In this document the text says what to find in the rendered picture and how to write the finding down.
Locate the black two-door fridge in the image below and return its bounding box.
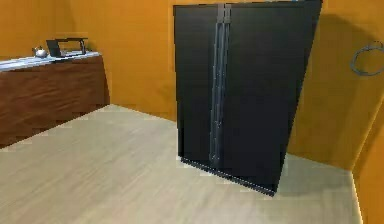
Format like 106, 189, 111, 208
172, 0, 324, 197

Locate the grey round wall ring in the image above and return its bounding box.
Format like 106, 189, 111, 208
350, 41, 384, 77

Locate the brown wooden kitchen counter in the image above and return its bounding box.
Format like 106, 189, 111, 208
0, 51, 111, 150

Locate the silver kettle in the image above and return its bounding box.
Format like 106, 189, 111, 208
32, 45, 49, 59

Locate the dark grey fridge handle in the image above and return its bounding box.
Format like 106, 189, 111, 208
208, 3, 225, 167
215, 3, 232, 168

